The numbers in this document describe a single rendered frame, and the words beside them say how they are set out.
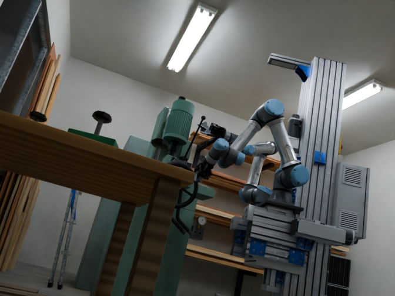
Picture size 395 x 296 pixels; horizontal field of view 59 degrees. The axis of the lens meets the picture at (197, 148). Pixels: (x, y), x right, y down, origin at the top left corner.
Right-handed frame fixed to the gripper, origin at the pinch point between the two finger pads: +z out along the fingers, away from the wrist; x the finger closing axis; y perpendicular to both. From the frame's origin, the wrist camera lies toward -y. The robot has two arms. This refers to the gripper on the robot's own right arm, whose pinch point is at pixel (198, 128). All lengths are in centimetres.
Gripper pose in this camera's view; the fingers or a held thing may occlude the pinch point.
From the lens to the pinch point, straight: 260.1
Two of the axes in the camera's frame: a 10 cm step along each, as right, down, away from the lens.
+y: 4.0, -8.5, -3.4
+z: -9.1, -3.2, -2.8
